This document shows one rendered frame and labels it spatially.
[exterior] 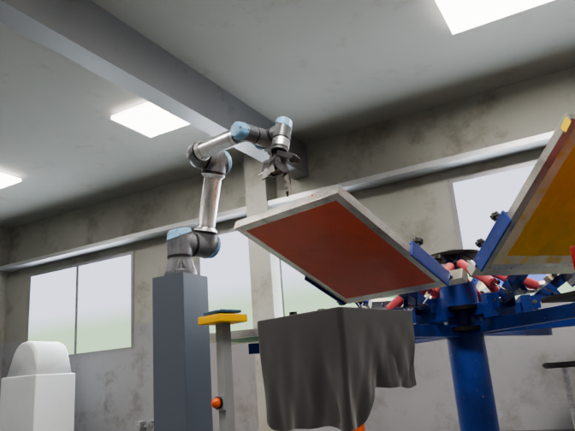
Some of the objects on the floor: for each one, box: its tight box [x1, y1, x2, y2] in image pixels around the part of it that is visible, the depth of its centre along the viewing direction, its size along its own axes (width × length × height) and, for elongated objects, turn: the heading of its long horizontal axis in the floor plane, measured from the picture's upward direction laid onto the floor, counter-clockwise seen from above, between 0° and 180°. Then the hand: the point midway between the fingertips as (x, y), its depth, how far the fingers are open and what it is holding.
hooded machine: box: [0, 341, 75, 431], centre depth 753 cm, size 74×62×143 cm
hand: (276, 188), depth 230 cm, fingers open, 14 cm apart
